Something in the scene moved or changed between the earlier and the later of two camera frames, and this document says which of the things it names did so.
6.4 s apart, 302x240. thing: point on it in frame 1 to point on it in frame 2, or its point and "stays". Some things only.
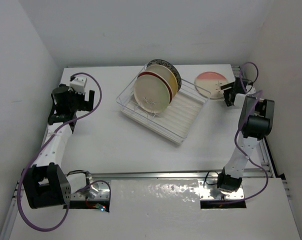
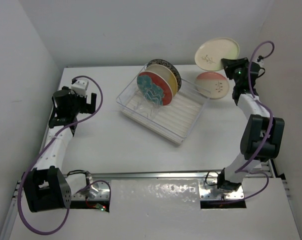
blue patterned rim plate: [169, 66] stays
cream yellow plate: [167, 73] stays
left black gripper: [85, 105] stays
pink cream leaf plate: [208, 85] stays
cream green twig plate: [151, 93] to [208, 55]
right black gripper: [226, 95] to [230, 64]
